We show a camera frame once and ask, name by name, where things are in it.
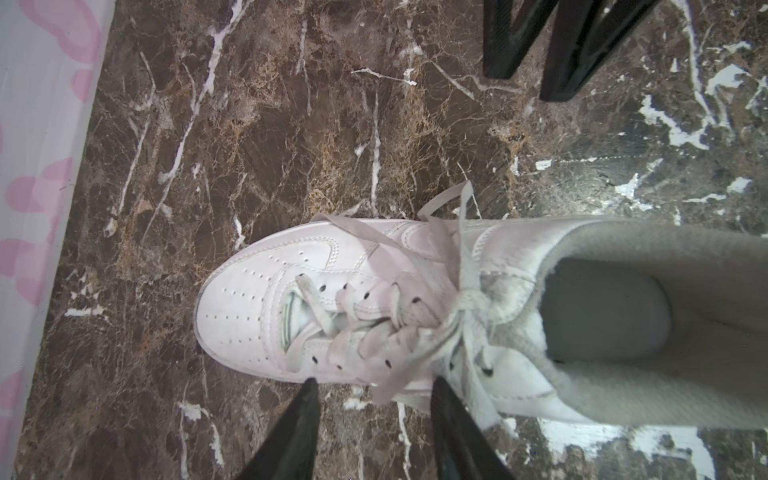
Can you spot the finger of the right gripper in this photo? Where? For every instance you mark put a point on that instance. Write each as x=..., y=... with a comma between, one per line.
x=584, y=36
x=507, y=38

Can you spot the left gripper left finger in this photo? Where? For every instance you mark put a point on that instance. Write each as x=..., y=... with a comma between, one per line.
x=289, y=450

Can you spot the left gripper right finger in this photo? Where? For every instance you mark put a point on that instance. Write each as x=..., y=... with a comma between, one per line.
x=461, y=450

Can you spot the white sneaker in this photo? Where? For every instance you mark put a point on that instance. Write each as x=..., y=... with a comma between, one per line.
x=584, y=319

